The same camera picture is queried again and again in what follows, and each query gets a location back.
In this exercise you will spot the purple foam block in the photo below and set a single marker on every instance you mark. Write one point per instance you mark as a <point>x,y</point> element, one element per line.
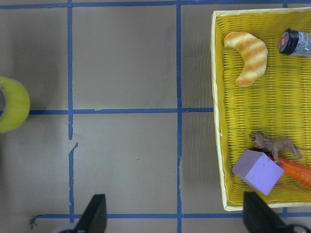
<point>258,171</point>

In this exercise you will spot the toy croissant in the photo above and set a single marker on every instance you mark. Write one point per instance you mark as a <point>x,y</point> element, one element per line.
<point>254,54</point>

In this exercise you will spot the brown toy animal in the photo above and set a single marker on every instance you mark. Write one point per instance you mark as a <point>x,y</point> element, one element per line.
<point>274,145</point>

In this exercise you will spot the toy carrot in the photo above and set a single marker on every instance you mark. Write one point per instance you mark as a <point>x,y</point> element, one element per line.
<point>299,172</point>

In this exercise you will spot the yellow plastic tray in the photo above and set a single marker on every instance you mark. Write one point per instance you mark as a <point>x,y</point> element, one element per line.
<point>277,104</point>

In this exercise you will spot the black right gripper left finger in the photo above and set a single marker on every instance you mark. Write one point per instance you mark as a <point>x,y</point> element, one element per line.
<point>93,219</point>

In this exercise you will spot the small bottle with dark cap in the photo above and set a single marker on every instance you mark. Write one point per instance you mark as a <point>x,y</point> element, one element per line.
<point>295,43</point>

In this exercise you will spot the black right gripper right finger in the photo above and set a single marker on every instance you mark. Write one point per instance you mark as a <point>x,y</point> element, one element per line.
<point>258,217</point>

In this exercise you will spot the yellow tape roll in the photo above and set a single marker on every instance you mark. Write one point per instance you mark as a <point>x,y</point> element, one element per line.
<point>17,104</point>

